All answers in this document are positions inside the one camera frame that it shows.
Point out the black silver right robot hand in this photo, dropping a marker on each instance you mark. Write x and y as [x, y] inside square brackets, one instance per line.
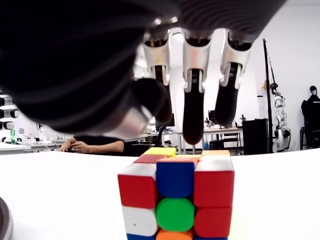
[75, 62]

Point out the multicoloured Rubik's cube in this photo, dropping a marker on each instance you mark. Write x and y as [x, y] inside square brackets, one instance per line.
[175, 190]

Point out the round dark brown plate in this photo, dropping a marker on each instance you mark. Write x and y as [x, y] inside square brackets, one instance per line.
[5, 220]

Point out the bystander black clothed body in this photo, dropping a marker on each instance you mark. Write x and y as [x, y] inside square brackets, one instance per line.
[105, 143]

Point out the white cluttered background desk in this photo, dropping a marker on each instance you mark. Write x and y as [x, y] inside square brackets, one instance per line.
[27, 145]

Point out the green plastic bottle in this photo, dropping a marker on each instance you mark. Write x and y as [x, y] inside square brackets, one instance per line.
[12, 136]

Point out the black computer monitor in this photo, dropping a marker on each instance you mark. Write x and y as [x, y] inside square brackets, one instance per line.
[166, 122]

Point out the long wooden background desk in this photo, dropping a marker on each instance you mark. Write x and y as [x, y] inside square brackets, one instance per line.
[220, 131]

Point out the tall black cabinet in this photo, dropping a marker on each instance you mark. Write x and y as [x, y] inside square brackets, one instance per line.
[255, 136]

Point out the tall black pole stand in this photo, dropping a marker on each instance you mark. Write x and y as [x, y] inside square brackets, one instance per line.
[268, 100]

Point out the white standing robot legs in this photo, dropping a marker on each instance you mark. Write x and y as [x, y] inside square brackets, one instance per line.
[281, 120]

